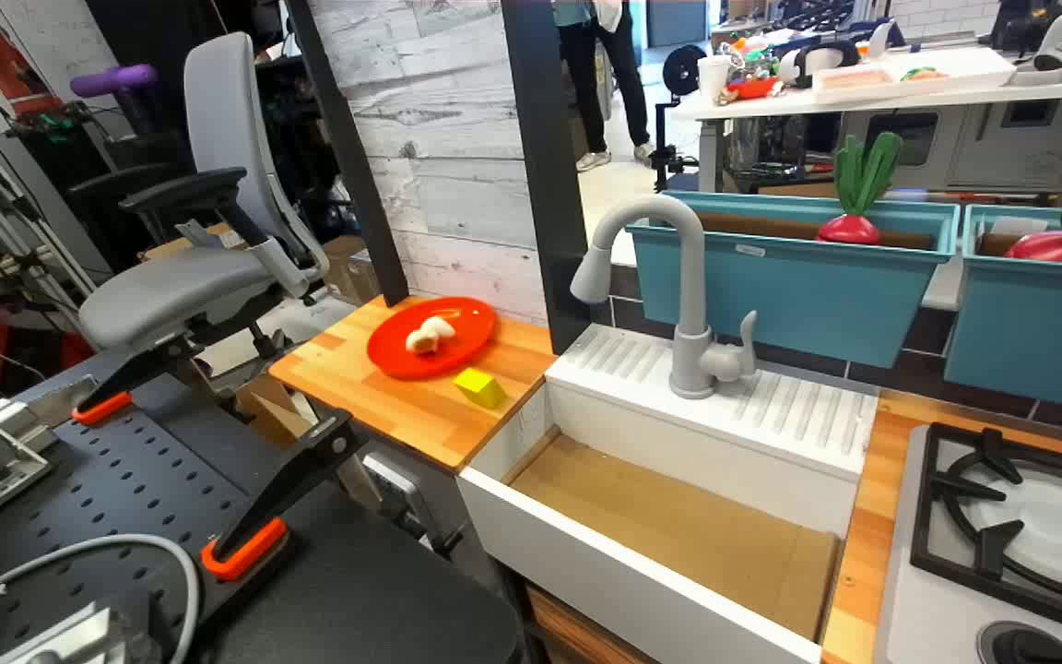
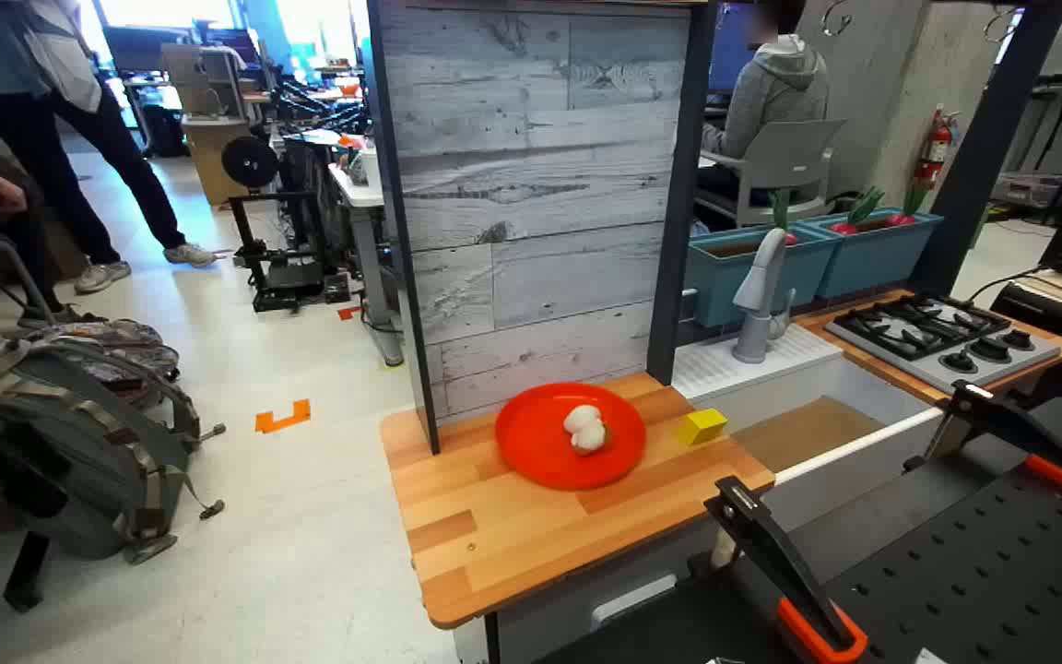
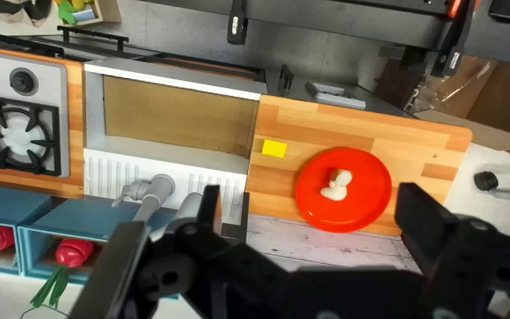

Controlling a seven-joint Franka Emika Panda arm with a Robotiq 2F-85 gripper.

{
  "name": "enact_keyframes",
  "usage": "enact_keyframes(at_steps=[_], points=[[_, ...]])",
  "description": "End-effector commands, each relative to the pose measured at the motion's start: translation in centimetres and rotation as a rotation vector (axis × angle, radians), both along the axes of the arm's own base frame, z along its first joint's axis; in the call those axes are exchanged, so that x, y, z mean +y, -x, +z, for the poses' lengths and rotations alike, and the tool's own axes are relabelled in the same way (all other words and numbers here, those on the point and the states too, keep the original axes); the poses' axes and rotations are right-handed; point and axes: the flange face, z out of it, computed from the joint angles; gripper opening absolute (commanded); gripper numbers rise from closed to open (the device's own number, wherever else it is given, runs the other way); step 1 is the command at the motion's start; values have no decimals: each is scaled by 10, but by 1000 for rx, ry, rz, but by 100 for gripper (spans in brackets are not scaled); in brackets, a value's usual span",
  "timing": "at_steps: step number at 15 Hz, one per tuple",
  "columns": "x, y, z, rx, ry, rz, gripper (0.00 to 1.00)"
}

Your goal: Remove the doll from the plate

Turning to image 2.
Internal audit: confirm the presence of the white plush doll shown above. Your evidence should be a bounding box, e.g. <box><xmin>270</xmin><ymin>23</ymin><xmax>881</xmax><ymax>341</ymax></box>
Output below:
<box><xmin>560</xmin><ymin>404</ymin><xmax>610</xmax><ymax>457</ymax></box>

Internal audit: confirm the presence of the orange round plate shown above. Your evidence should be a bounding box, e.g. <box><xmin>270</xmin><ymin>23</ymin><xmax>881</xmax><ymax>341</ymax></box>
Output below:
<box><xmin>489</xmin><ymin>379</ymin><xmax>653</xmax><ymax>495</ymax></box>

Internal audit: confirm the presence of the grey wood-print backdrop panel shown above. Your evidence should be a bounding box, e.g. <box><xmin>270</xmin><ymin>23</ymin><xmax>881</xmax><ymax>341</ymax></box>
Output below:
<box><xmin>381</xmin><ymin>0</ymin><xmax>694</xmax><ymax>427</ymax></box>

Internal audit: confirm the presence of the yellow block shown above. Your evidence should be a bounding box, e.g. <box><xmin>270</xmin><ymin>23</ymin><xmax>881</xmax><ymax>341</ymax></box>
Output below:
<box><xmin>679</xmin><ymin>406</ymin><xmax>728</xmax><ymax>451</ymax></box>

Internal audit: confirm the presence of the light wooden kitchen counter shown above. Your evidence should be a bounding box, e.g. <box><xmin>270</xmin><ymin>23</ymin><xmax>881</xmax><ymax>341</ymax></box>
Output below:
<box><xmin>376</xmin><ymin>368</ymin><xmax>778</xmax><ymax>634</ymax></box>

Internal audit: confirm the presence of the blue plastic bin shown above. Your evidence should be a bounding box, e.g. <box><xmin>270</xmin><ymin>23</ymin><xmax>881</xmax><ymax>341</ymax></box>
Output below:
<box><xmin>684</xmin><ymin>224</ymin><xmax>835</xmax><ymax>331</ymax></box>
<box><xmin>816</xmin><ymin>210</ymin><xmax>944</xmax><ymax>305</ymax></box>

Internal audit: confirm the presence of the white desk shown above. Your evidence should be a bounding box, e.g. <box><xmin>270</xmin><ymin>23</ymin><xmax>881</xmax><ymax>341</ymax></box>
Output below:
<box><xmin>323</xmin><ymin>141</ymin><xmax>405</xmax><ymax>368</ymax></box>

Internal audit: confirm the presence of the grey toy faucet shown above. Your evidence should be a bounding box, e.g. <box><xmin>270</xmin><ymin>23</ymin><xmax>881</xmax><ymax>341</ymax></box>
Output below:
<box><xmin>728</xmin><ymin>224</ymin><xmax>797</xmax><ymax>368</ymax></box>

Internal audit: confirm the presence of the black machine stand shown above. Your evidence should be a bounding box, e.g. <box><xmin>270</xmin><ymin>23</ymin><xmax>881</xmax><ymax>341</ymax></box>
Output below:
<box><xmin>222</xmin><ymin>121</ymin><xmax>352</xmax><ymax>314</ymax></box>

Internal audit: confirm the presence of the white toy sink unit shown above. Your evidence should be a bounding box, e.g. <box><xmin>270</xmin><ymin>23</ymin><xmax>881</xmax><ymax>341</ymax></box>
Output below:
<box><xmin>669</xmin><ymin>324</ymin><xmax>948</xmax><ymax>495</ymax></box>

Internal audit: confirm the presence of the grey chair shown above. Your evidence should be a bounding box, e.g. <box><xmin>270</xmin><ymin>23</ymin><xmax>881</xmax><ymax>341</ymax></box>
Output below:
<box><xmin>698</xmin><ymin>120</ymin><xmax>839</xmax><ymax>234</ymax></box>

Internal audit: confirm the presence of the seated person in grey hoodie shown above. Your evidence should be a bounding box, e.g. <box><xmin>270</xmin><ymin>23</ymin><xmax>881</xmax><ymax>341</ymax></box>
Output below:
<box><xmin>698</xmin><ymin>0</ymin><xmax>833</xmax><ymax>206</ymax></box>

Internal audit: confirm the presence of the wooden cart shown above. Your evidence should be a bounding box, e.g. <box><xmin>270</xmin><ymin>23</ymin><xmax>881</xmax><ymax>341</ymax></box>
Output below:
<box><xmin>164</xmin><ymin>46</ymin><xmax>277</xmax><ymax>206</ymax></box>

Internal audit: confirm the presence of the black toy stove top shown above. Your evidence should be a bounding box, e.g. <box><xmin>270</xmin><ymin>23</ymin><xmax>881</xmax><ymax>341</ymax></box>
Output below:
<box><xmin>824</xmin><ymin>291</ymin><xmax>1062</xmax><ymax>379</ymax></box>

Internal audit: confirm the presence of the red fire extinguisher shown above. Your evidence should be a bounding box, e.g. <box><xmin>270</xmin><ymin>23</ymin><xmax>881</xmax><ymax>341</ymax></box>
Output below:
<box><xmin>913</xmin><ymin>107</ymin><xmax>962</xmax><ymax>194</ymax></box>

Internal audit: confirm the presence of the grey backpack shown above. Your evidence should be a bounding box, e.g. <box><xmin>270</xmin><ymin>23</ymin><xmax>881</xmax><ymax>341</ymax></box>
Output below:
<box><xmin>0</xmin><ymin>314</ymin><xmax>229</xmax><ymax>567</ymax></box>

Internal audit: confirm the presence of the standing person in dark trousers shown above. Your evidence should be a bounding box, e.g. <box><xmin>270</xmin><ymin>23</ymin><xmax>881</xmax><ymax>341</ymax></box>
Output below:
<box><xmin>0</xmin><ymin>0</ymin><xmax>223</xmax><ymax>297</ymax></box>

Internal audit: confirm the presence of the black frame post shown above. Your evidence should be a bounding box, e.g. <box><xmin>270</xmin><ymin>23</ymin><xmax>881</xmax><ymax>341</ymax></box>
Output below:
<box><xmin>366</xmin><ymin>0</ymin><xmax>443</xmax><ymax>457</ymax></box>
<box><xmin>645</xmin><ymin>0</ymin><xmax>722</xmax><ymax>387</ymax></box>

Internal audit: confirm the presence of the black clamp with orange handle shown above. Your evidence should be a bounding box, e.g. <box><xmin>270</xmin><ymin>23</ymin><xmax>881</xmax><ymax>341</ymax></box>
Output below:
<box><xmin>703</xmin><ymin>476</ymin><xmax>872</xmax><ymax>664</ymax></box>
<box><xmin>921</xmin><ymin>379</ymin><xmax>1062</xmax><ymax>503</ymax></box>

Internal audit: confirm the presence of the black slanted frame beam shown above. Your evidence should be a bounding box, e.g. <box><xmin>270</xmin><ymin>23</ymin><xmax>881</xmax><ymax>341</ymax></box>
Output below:
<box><xmin>909</xmin><ymin>0</ymin><xmax>1062</xmax><ymax>298</ymax></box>

